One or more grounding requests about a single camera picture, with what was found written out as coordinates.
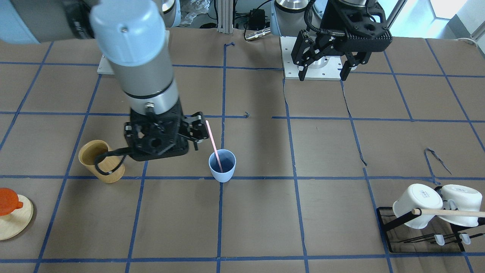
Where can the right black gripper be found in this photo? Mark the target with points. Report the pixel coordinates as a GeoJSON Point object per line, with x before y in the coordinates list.
{"type": "Point", "coordinates": [192, 128]}

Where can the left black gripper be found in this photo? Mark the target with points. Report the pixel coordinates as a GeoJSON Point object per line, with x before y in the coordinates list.
{"type": "Point", "coordinates": [330, 22]}

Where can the pink chopstick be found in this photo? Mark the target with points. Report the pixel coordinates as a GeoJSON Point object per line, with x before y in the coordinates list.
{"type": "Point", "coordinates": [210, 134]}

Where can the light blue plastic cup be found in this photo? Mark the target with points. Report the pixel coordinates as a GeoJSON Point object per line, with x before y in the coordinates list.
{"type": "Point", "coordinates": [223, 169]}

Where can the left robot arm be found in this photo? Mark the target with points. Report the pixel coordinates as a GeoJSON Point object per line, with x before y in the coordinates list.
{"type": "Point", "coordinates": [287, 18]}

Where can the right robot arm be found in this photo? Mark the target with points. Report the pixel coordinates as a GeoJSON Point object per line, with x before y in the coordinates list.
{"type": "Point", "coordinates": [131, 36]}

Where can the bamboo cylindrical holder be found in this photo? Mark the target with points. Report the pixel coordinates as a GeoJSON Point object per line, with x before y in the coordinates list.
{"type": "Point", "coordinates": [107, 168]}

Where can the black power adapter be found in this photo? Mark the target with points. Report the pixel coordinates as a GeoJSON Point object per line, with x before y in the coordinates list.
{"type": "Point", "coordinates": [256, 20]}

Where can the orange plastic lid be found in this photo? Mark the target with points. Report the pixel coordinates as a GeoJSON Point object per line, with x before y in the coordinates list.
{"type": "Point", "coordinates": [9, 201]}

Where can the white mug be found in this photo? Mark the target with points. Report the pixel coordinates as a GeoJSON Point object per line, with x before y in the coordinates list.
{"type": "Point", "coordinates": [417, 196]}
{"type": "Point", "coordinates": [462, 198]}

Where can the round wooden stand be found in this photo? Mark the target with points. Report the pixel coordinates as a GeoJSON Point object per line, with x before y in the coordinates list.
{"type": "Point", "coordinates": [15, 222]}

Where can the wooden rack rod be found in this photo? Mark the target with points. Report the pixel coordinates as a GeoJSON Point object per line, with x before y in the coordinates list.
{"type": "Point", "coordinates": [443, 212]}

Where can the silver cable connector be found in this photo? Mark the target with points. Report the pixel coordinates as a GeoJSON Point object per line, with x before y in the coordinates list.
{"type": "Point", "coordinates": [257, 34]}

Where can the aluminium frame post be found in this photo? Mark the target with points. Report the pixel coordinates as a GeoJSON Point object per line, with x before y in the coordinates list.
{"type": "Point", "coordinates": [225, 11]}

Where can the black wire mug rack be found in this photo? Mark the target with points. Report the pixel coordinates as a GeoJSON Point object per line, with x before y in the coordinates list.
{"type": "Point", "coordinates": [423, 234]}

